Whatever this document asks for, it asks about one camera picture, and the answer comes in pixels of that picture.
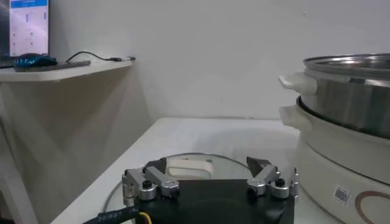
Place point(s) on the stainless steel steamer basket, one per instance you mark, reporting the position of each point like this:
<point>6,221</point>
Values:
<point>350,100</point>

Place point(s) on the white electric cooker pot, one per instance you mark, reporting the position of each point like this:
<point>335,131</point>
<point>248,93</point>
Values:
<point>329,170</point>

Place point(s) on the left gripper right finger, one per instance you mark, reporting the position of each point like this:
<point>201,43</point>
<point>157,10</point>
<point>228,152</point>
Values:
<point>265,176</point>

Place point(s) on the blue computer mouse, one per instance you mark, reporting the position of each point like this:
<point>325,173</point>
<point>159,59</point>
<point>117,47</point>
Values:
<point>33,61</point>

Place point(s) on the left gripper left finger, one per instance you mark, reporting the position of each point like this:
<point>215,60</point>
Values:
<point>161,181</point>

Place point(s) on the white side desk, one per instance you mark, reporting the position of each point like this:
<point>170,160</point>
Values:
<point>61,121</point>

